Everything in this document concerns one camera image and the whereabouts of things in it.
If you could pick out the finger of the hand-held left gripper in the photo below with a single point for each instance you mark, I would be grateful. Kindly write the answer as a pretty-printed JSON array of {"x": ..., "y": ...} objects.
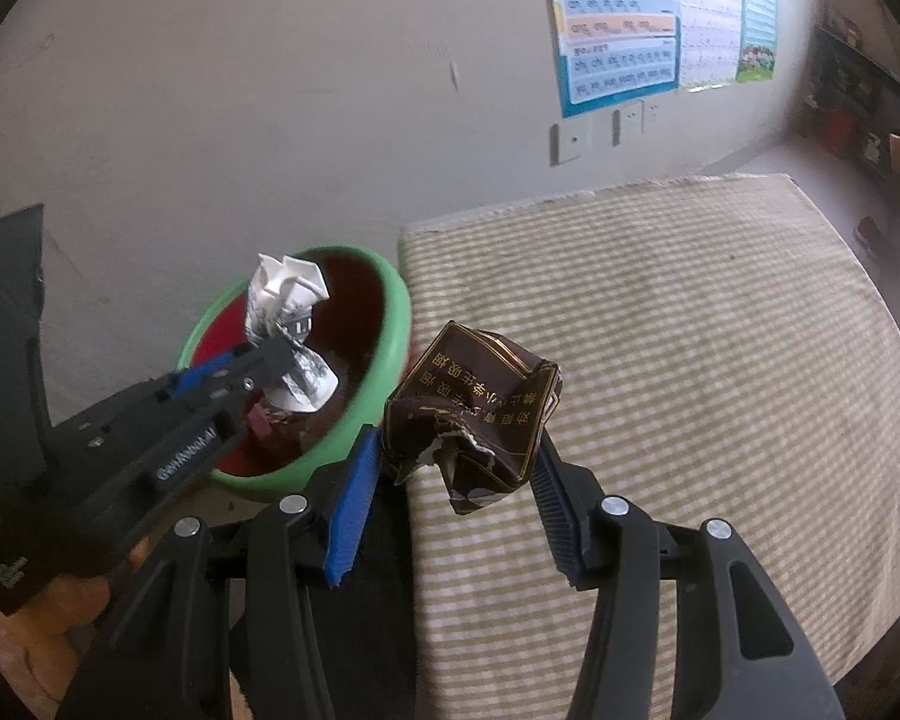
[
  {"x": 259, "y": 375},
  {"x": 199, "y": 375}
]

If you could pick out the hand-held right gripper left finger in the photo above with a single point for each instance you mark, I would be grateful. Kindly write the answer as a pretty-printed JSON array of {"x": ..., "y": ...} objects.
[{"x": 352, "y": 517}]

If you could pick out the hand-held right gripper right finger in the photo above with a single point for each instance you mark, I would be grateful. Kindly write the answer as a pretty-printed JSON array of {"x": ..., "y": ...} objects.
[{"x": 559, "y": 525}]

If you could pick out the white printed wrapper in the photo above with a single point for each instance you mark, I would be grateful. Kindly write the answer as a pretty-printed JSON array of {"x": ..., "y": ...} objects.
[{"x": 281, "y": 292}]

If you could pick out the green-rimmed red bin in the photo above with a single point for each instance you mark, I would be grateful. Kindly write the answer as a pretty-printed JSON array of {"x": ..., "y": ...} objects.
[{"x": 345, "y": 300}]

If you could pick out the brown cigarette pack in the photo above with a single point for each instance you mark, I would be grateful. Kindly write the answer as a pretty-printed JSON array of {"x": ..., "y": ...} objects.
[{"x": 480, "y": 405}]

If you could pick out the person's left hand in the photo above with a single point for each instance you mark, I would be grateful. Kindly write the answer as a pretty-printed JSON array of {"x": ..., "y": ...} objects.
[{"x": 75, "y": 604}]

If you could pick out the striped beige table mat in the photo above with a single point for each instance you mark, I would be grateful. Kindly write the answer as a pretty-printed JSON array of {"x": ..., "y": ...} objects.
[{"x": 682, "y": 315}]

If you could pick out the red shoe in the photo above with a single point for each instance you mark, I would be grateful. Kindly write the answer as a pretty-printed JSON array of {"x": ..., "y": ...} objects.
[{"x": 868, "y": 229}]

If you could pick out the dark storage shelf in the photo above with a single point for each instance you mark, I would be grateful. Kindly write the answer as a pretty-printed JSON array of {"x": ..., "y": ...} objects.
[{"x": 862, "y": 75}]

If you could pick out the white wall socket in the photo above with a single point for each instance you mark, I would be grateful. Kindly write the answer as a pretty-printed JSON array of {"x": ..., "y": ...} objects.
[
  {"x": 574, "y": 142},
  {"x": 651, "y": 114}
]

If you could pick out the blue-bordered wall poster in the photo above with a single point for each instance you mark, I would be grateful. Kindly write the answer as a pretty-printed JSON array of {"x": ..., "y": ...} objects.
[{"x": 615, "y": 30}]

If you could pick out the white chart wall poster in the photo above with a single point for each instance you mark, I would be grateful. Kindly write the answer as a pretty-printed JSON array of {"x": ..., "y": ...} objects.
[{"x": 709, "y": 15}]

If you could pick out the green-bordered wall poster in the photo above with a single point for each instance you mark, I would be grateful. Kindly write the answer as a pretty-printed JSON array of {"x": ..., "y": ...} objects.
[{"x": 757, "y": 7}]

